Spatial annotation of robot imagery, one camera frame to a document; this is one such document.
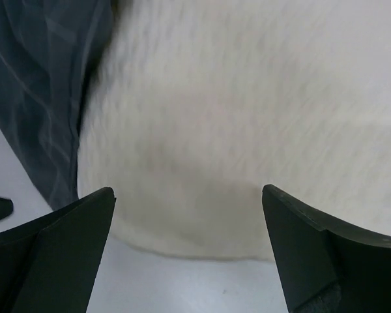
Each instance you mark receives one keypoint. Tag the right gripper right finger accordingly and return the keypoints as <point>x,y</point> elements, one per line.
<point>324,263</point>

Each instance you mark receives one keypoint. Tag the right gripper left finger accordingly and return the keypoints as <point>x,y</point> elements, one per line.
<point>50,263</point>

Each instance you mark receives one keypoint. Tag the dark plaid pillowcase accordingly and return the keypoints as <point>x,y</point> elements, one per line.
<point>48,50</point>

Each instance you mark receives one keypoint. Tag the cream pillow with yellow edge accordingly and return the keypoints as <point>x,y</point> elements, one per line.
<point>198,105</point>

